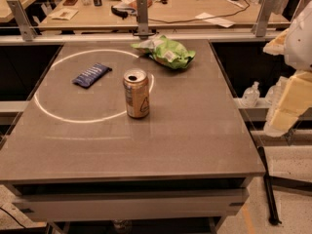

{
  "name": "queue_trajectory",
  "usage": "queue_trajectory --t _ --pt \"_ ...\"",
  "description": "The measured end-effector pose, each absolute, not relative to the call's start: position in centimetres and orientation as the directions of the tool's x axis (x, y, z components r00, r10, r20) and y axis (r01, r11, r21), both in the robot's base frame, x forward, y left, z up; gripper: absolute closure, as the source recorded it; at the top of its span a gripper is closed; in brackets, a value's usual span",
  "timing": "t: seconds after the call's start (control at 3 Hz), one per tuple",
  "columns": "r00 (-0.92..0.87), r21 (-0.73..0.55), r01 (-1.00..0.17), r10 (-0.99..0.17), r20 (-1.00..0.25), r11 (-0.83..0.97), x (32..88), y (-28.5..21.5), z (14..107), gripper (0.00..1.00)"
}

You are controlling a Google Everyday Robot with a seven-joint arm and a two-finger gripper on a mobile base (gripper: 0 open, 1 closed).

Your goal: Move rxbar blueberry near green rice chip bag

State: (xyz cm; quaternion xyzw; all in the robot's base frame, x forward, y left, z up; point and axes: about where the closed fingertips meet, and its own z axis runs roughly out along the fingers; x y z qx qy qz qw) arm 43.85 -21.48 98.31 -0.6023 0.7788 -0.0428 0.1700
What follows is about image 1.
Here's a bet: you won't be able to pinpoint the clear sanitizer bottle right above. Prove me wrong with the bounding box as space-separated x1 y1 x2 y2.
265 76 288 105

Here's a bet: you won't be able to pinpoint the paper packet on desk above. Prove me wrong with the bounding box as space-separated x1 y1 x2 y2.
50 8 78 20

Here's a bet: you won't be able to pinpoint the black cable on desk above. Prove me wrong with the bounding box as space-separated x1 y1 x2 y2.
147 0 252 24

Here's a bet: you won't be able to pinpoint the middle metal bracket post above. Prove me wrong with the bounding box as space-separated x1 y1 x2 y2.
135 0 152 40

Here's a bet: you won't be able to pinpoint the gold soda can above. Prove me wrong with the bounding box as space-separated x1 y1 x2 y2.
123 68 149 118

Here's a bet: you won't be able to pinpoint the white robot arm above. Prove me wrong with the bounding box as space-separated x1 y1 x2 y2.
263 1 312 137

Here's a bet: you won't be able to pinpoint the left metal bracket post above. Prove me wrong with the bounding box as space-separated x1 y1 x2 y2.
7 0 37 41

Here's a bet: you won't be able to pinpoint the brown phone on desk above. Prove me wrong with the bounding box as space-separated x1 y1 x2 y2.
63 0 78 6

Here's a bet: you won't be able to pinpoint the white paper sheet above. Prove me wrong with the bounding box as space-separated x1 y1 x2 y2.
196 13 235 28

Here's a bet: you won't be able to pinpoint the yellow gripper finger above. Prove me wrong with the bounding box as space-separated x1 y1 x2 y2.
263 29 289 56
264 71 312 137

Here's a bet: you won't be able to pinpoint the metal bracket post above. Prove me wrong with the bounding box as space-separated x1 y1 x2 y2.
135 0 152 40
7 0 37 41
252 0 276 37

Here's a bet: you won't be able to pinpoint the right metal bracket post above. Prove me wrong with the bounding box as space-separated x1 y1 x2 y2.
252 0 276 37

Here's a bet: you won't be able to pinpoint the green rice chip bag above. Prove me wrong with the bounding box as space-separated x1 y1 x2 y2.
132 35 196 69

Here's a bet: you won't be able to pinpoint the blue rxbar wrapper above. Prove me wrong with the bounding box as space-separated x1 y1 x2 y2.
72 63 111 89

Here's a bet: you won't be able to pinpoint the black sunglasses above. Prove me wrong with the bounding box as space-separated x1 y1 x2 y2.
111 6 128 20

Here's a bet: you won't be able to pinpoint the clear sanitizer bottle left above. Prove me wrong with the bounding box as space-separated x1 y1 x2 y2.
241 81 260 107

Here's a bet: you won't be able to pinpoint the black stand leg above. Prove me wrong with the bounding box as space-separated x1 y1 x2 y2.
257 146 282 226

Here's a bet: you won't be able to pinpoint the white drawer front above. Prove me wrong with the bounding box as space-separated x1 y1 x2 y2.
14 189 249 221

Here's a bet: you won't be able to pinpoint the clear sanitizer bottle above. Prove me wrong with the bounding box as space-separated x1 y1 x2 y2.
265 76 288 105
241 81 260 107

